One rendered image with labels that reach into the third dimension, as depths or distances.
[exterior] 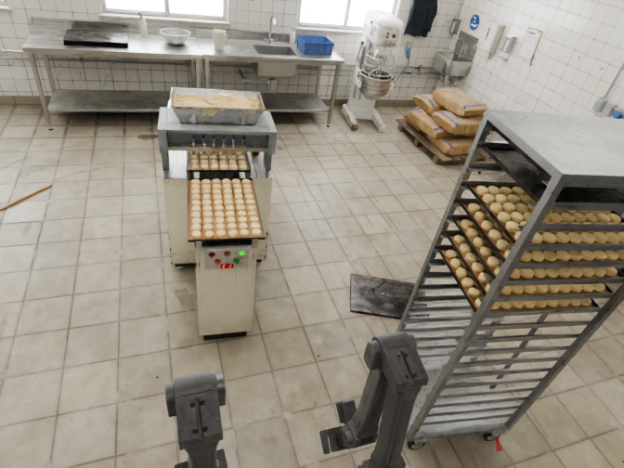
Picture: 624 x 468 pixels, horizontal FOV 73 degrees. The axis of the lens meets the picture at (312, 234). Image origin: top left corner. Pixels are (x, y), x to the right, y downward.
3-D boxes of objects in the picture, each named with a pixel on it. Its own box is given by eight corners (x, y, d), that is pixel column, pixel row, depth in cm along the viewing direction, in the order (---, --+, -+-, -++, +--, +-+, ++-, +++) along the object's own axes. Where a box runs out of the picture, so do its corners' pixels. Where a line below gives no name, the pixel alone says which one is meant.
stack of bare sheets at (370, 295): (350, 311, 314) (351, 308, 313) (350, 275, 346) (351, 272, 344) (428, 323, 316) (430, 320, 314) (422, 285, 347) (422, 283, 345)
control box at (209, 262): (204, 266, 233) (203, 246, 224) (248, 263, 239) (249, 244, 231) (204, 269, 230) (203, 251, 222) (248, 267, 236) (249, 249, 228)
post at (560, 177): (407, 441, 230) (563, 174, 125) (405, 435, 232) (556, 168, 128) (412, 441, 231) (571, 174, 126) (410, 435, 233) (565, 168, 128)
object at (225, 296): (197, 270, 327) (191, 170, 271) (241, 267, 335) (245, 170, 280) (199, 344, 274) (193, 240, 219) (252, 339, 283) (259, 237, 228)
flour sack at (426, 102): (425, 116, 543) (429, 103, 533) (409, 103, 573) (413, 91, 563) (470, 116, 567) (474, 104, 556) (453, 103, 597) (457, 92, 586)
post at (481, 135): (383, 370, 264) (489, 111, 160) (382, 365, 267) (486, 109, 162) (387, 369, 265) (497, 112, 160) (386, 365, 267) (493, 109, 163)
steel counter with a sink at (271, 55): (45, 131, 459) (10, 7, 384) (53, 106, 509) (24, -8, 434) (332, 127, 569) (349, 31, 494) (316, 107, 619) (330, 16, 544)
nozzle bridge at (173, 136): (163, 153, 294) (159, 107, 273) (266, 154, 312) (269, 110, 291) (162, 178, 269) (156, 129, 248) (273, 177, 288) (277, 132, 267)
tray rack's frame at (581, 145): (404, 450, 234) (565, 175, 124) (378, 370, 273) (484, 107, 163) (505, 439, 247) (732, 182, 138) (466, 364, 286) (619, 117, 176)
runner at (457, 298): (413, 304, 222) (415, 300, 221) (412, 299, 225) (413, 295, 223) (519, 300, 236) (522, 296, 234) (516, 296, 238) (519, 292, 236)
